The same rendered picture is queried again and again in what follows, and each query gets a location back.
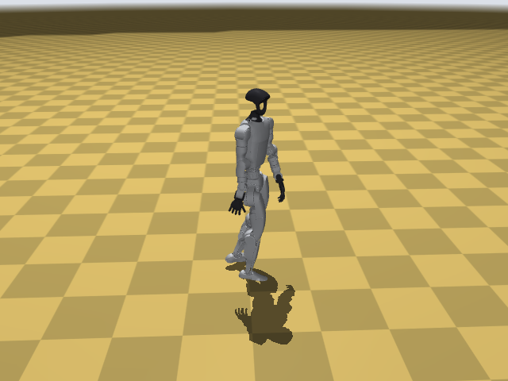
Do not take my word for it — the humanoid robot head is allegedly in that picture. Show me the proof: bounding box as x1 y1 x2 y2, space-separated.
245 88 270 122

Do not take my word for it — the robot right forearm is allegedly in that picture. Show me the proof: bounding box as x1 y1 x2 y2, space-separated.
236 160 248 199

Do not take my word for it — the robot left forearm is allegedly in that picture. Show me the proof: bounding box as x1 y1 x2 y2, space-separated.
267 152 283 180

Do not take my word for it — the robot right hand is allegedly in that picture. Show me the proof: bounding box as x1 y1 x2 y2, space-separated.
229 190 246 215

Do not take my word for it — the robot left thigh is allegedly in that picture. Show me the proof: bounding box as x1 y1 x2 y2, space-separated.
246 174 269 226

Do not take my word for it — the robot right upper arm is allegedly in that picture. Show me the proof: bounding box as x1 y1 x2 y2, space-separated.
235 125 251 170

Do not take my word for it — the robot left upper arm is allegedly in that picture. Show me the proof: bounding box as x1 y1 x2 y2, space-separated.
265 117 278 156

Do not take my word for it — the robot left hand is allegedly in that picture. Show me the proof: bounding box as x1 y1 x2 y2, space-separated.
276 174 285 202

